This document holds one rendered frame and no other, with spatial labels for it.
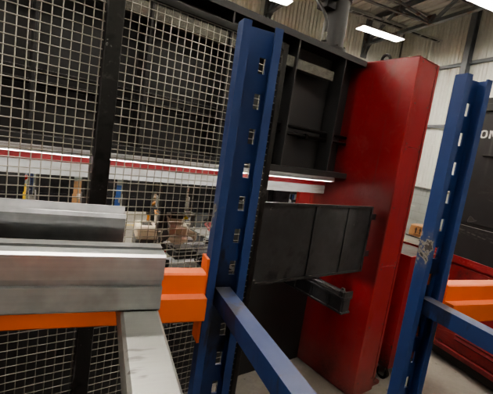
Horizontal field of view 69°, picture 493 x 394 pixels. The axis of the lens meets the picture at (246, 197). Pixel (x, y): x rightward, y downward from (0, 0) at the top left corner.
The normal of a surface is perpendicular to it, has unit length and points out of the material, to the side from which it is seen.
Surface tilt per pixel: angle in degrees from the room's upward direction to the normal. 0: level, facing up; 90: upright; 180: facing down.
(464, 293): 90
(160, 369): 0
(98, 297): 90
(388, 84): 90
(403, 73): 90
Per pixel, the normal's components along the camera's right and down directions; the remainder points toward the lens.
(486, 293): 0.36, 0.18
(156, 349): 0.14, -0.98
